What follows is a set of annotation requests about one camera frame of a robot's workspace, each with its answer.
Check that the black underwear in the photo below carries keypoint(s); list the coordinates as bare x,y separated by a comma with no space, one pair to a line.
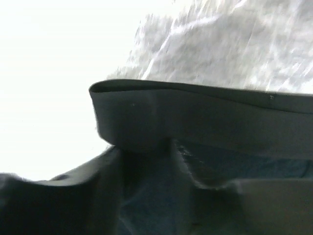
142,118

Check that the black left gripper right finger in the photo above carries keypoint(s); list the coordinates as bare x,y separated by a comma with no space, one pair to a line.
222,192

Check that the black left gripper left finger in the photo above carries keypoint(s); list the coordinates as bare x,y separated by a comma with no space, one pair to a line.
83,201

